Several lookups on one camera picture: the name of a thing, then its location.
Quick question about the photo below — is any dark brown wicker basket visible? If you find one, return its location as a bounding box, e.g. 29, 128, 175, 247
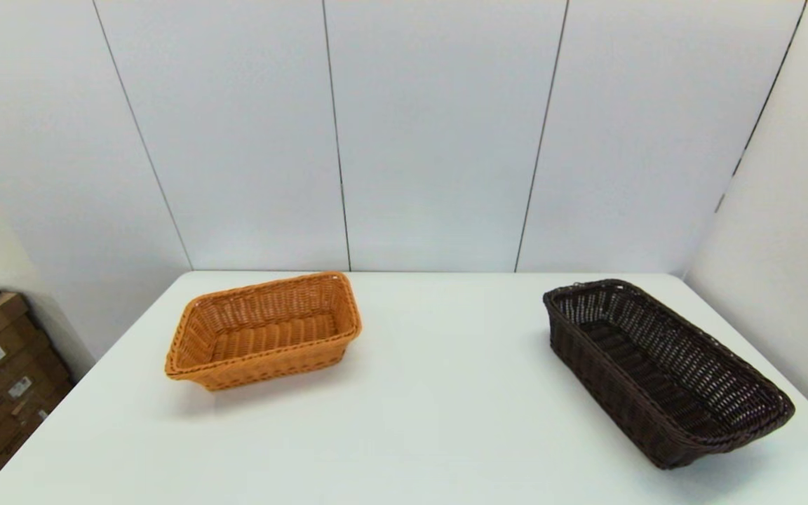
543, 279, 796, 470

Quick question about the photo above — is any cardboard box with white label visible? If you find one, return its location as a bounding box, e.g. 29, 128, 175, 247
0, 317, 55, 402
0, 351, 74, 450

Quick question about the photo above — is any orange wicker basket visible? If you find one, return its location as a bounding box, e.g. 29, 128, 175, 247
164, 271, 363, 391

